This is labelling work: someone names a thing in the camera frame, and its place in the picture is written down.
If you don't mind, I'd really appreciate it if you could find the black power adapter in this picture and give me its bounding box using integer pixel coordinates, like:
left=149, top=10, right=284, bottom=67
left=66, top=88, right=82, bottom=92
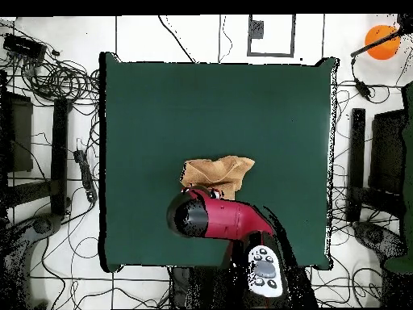
left=353, top=78, right=372, bottom=99

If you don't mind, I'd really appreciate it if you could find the black power strip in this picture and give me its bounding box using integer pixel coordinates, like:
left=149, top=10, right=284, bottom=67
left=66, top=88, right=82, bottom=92
left=73, top=149, right=98, bottom=203

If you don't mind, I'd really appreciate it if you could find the tangle of black cables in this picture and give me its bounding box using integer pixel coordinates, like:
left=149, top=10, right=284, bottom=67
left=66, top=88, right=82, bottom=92
left=19, top=48, right=101, bottom=107

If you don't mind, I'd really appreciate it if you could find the black stand bar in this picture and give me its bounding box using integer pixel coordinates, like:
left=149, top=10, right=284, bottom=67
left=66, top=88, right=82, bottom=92
left=50, top=98, right=73, bottom=216
left=346, top=107, right=366, bottom=224

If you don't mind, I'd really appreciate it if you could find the black electronics box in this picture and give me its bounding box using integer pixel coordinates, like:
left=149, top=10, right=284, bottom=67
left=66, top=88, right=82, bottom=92
left=2, top=32, right=48, bottom=61

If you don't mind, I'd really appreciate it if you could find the grey stand base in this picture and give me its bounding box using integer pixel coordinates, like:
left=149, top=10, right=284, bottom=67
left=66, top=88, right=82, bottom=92
left=0, top=212, right=64, bottom=309
left=352, top=220, right=408, bottom=261

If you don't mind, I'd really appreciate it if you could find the orange ball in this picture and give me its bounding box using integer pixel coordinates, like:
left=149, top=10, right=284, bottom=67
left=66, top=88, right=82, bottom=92
left=364, top=24, right=402, bottom=61

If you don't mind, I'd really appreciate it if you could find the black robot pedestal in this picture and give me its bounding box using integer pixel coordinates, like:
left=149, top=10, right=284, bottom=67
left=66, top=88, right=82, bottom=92
left=169, top=266, right=233, bottom=309

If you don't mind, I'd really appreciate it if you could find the grey square tape outline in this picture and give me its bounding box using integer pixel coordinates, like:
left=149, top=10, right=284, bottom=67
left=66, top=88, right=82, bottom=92
left=247, top=14, right=296, bottom=58

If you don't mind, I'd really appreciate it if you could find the black rod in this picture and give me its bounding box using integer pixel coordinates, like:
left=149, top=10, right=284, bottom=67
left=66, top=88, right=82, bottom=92
left=350, top=27, right=413, bottom=58

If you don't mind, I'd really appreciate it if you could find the dark flat panel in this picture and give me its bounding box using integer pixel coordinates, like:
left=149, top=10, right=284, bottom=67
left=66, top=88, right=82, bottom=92
left=0, top=91, right=34, bottom=174
left=368, top=108, right=408, bottom=195

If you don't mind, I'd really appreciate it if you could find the yellow terry towel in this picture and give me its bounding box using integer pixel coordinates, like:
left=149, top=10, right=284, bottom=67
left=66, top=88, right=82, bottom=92
left=179, top=155, right=256, bottom=200

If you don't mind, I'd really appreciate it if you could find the dark green table cloth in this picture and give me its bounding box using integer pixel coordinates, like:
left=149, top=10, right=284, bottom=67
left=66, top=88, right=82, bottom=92
left=98, top=51, right=338, bottom=274

